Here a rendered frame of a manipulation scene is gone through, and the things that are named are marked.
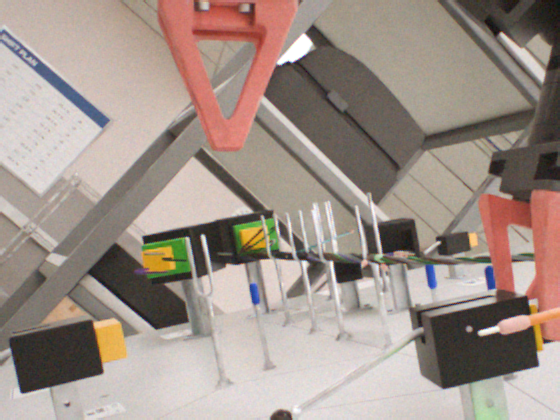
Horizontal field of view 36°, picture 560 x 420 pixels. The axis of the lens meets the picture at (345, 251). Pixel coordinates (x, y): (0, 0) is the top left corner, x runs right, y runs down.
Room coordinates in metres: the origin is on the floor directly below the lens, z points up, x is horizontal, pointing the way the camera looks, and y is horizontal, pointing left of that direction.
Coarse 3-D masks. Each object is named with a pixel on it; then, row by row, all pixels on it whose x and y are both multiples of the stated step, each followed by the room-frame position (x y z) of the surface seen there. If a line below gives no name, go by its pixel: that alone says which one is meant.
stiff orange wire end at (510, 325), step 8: (544, 312) 0.32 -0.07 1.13; (552, 312) 0.32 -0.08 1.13; (504, 320) 0.32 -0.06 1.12; (512, 320) 0.32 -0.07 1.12; (520, 320) 0.32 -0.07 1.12; (528, 320) 0.32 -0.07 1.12; (536, 320) 0.32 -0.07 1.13; (544, 320) 0.32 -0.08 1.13; (496, 328) 0.32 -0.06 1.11; (504, 328) 0.32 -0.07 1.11; (512, 328) 0.32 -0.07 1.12; (520, 328) 0.32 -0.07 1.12
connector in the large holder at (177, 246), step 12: (168, 240) 1.06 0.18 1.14; (180, 240) 1.05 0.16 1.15; (144, 252) 1.06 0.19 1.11; (156, 252) 1.05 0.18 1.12; (168, 252) 1.05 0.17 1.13; (180, 252) 1.06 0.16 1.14; (144, 264) 1.07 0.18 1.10; (156, 264) 1.06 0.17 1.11; (168, 264) 1.05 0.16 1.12; (180, 264) 1.06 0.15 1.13; (156, 276) 1.08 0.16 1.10
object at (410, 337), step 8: (472, 328) 0.44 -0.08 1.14; (408, 336) 0.46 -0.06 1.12; (416, 336) 0.46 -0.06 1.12; (392, 344) 0.46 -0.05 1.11; (400, 344) 0.46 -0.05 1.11; (384, 352) 0.46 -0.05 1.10; (392, 352) 0.46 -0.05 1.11; (368, 360) 0.46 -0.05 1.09; (376, 360) 0.46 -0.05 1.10; (360, 368) 0.46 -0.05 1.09; (368, 368) 0.46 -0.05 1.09; (344, 376) 0.47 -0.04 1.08; (352, 376) 0.46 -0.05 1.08; (336, 384) 0.46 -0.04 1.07; (344, 384) 0.46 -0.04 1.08; (320, 392) 0.47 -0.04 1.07; (328, 392) 0.46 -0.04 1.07; (312, 400) 0.47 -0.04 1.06; (320, 400) 0.47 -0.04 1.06; (296, 408) 0.47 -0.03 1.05; (304, 408) 0.47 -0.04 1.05; (296, 416) 0.47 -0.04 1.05
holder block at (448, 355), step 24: (432, 312) 0.45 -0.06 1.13; (456, 312) 0.44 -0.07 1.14; (480, 312) 0.44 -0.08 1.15; (504, 312) 0.44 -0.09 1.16; (528, 312) 0.44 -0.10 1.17; (432, 336) 0.44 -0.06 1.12; (456, 336) 0.44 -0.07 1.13; (480, 336) 0.44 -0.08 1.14; (504, 336) 0.44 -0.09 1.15; (528, 336) 0.45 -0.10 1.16; (432, 360) 0.46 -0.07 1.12; (456, 360) 0.45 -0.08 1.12; (480, 360) 0.45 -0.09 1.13; (504, 360) 0.45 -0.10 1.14; (528, 360) 0.45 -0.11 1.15; (456, 384) 0.45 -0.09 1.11
